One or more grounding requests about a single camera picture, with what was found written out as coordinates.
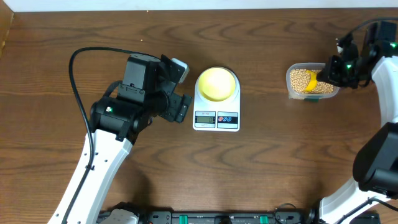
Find yellow bowl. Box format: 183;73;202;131
198;67;237;102

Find green tape strip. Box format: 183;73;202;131
304;98;319;103

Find clear plastic container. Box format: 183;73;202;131
286;63;339;100

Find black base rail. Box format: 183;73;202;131
96;202;315;224

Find cardboard side panel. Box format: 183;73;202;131
0;0;14;55

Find yellow measuring scoop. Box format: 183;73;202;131
304;70;318;93

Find white kitchen scale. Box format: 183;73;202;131
192;67;241;132

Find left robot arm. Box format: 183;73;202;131
49;53;192;223

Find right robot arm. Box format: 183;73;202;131
308;17;397;223

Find pile of soybeans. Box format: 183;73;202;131
290;69;335;94

